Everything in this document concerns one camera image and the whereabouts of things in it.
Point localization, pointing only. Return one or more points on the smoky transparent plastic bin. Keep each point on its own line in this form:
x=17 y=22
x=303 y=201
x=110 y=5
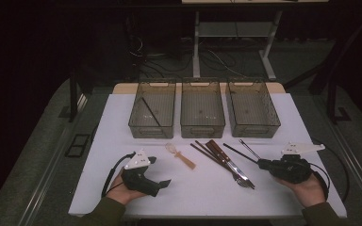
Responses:
x=163 y=103
x=202 y=103
x=251 y=106

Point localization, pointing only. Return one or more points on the aluminium floor rail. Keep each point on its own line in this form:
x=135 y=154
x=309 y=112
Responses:
x=43 y=188
x=359 y=175

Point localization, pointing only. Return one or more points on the person's right hand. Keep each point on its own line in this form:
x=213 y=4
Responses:
x=309 y=193

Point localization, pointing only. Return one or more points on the white metal desk frame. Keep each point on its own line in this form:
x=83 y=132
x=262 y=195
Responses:
x=196 y=47

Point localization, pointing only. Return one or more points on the small wooden spoon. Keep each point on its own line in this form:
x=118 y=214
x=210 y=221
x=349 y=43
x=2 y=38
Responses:
x=185 y=160

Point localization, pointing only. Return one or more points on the black metal stand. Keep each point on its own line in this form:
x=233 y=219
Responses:
x=332 y=100
x=73 y=94

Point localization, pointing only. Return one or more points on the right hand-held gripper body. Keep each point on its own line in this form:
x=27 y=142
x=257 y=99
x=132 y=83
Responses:
x=292 y=171

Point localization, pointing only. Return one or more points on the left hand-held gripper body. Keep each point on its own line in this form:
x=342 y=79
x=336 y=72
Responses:
x=138 y=180

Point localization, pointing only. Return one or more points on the person's left hand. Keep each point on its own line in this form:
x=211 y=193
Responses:
x=119 y=193

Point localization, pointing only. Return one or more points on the brown wooden chopstick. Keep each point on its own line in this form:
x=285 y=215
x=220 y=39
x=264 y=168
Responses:
x=207 y=149
x=204 y=153

